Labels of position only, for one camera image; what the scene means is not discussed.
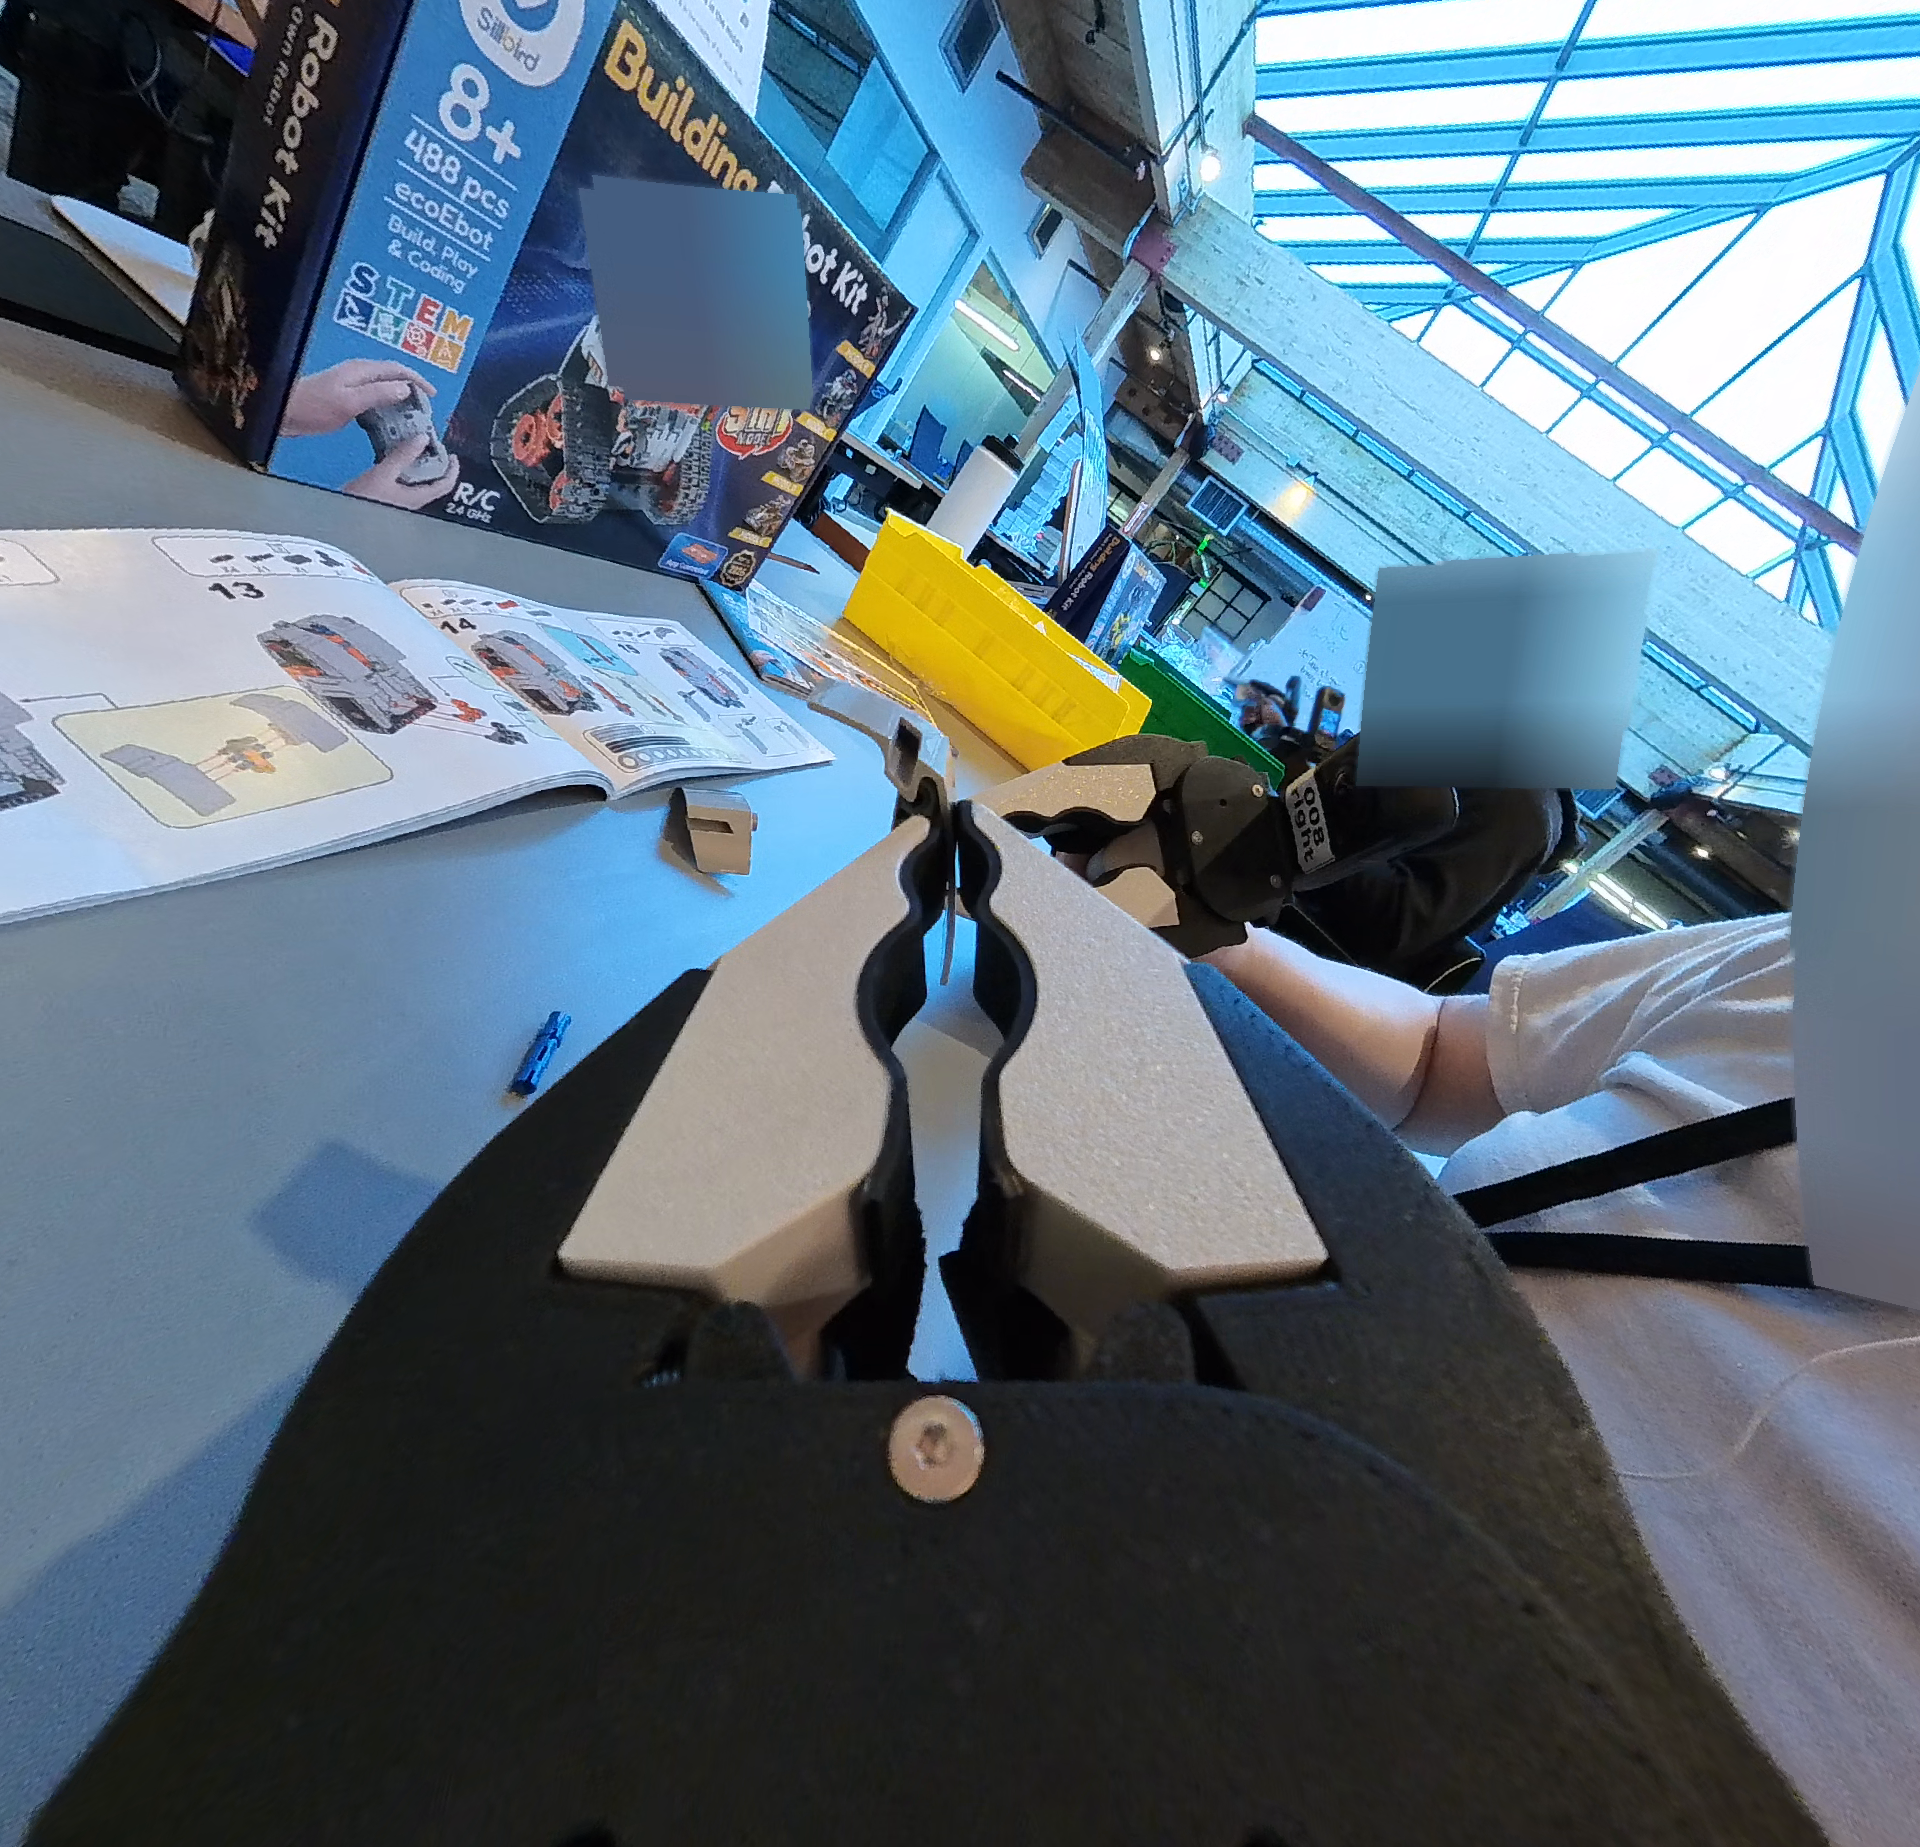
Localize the small robot kit box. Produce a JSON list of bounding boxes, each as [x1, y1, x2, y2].
[[1042, 528, 1169, 664]]

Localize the open instruction manual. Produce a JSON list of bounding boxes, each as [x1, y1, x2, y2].
[[0, 528, 838, 926]]

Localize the yellow parts bin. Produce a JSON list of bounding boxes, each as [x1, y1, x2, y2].
[[842, 512, 1154, 772]]

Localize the black lanyard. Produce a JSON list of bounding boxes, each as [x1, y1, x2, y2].
[[1446, 1098, 1819, 1292]]

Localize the blue cover booklet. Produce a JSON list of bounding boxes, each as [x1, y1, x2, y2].
[[702, 580, 842, 692]]

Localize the green parts bin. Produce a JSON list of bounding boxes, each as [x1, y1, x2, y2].
[[1116, 644, 1288, 788]]

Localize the person's right forearm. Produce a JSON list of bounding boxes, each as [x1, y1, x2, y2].
[[1203, 924, 1453, 1134]]

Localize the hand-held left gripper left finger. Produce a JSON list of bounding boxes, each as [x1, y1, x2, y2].
[[558, 812, 948, 1382]]

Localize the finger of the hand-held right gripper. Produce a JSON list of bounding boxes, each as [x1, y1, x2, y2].
[[1056, 828, 1191, 932], [978, 762, 1164, 852]]

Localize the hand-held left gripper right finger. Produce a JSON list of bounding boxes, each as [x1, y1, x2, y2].
[[953, 802, 1331, 1382]]

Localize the large robot kit box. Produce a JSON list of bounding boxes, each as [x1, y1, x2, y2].
[[171, 0, 920, 592]]

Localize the grey curved panel piece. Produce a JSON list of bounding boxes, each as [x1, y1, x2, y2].
[[664, 786, 762, 878], [805, 678, 962, 986]]

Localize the white bottle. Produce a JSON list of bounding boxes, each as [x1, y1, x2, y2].
[[929, 443, 1026, 562]]

